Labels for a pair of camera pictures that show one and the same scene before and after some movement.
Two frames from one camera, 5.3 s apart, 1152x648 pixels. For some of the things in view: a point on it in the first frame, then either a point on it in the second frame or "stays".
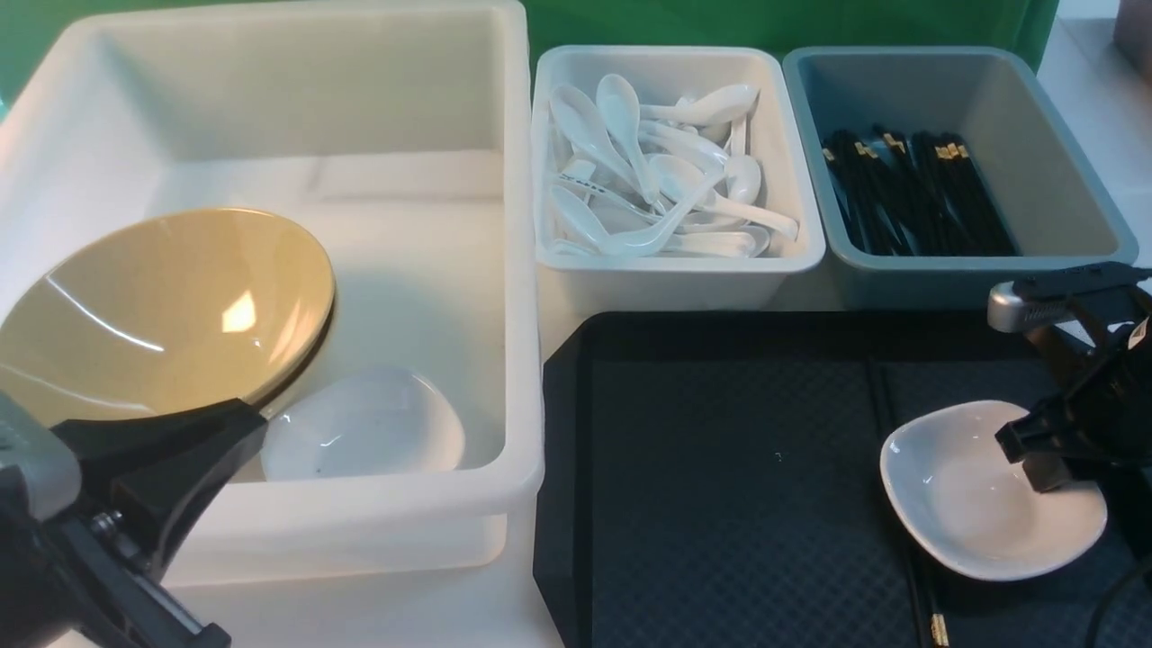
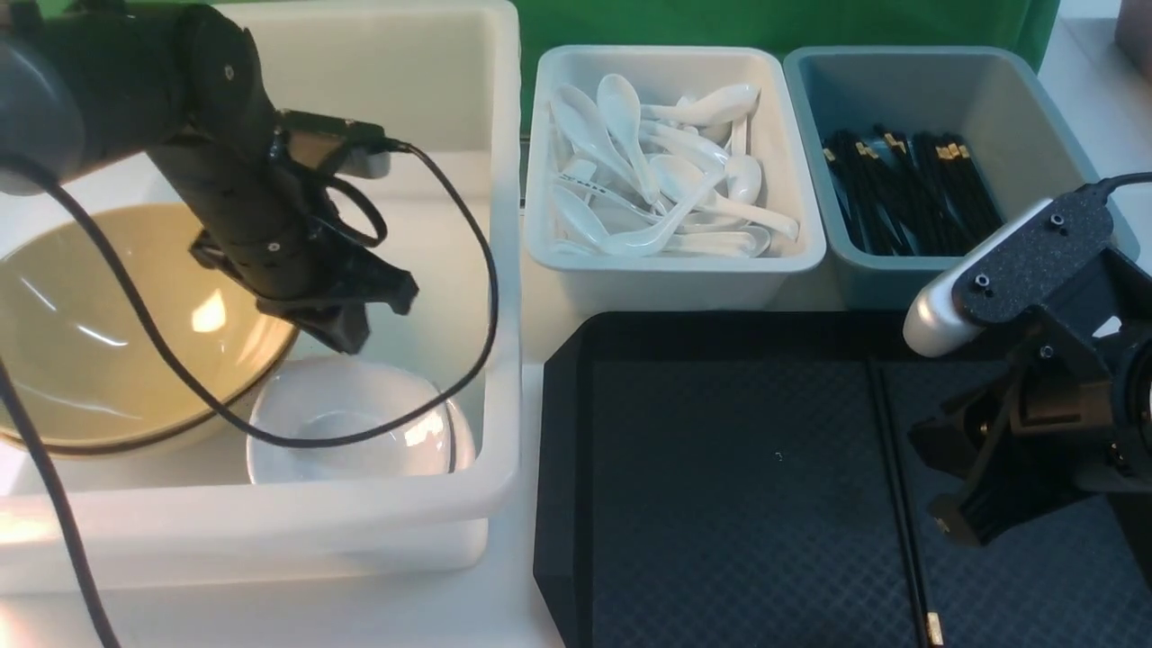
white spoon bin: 670,178 stays
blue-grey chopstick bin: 938,173 stays
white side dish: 958,501 -> 438,445
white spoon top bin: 720,107 stays
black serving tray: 716,480 stays
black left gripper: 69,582 -> 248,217
